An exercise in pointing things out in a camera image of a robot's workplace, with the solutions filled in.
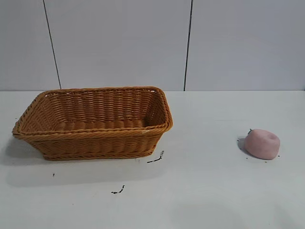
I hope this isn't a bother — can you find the brown woven wicker basket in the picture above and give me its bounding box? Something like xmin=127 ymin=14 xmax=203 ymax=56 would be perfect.
xmin=12 ymin=86 xmax=174 ymax=161

